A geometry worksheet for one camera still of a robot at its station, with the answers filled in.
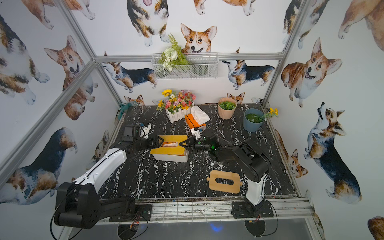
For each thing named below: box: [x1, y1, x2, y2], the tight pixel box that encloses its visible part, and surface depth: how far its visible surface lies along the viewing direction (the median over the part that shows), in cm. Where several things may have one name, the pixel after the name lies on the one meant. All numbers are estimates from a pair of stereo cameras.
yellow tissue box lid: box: [150, 135, 188, 156], surface depth 87 cm
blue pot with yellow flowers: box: [243, 107, 279, 132], surface depth 103 cm
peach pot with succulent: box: [217, 97, 238, 120], surface depth 108 cm
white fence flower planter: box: [156, 89, 197, 123], surface depth 106 cm
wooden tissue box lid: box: [206, 170, 243, 194], surface depth 85 cm
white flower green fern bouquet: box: [158, 32, 190, 72], surface depth 82 cm
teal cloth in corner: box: [117, 102, 133, 120], surface depth 123 cm
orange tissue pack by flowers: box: [184, 113, 206, 129], surface depth 105 cm
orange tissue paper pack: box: [161, 141, 179, 148], surface depth 92 cm
